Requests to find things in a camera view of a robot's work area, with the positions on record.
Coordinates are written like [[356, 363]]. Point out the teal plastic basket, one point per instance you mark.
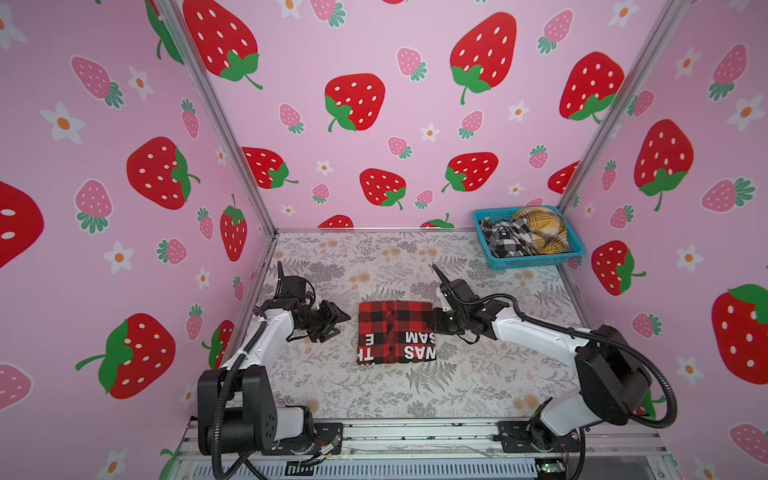
[[536, 260]]

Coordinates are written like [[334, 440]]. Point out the yellow plaid shirt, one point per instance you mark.
[[548, 230]]

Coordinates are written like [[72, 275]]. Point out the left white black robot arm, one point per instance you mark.
[[237, 412]]

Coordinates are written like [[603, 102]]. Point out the black white plaid shirt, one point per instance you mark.
[[507, 238]]

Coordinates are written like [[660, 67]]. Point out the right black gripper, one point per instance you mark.
[[436, 326]]

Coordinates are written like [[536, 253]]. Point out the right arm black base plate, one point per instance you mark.
[[521, 437]]

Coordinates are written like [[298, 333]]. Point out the red black plaid shirt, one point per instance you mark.
[[393, 332]]

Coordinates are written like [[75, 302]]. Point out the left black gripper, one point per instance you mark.
[[332, 317]]

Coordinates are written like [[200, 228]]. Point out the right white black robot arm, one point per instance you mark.
[[611, 381]]

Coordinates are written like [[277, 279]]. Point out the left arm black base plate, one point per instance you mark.
[[318, 441]]

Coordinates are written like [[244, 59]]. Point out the aluminium rail frame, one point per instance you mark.
[[467, 448]]

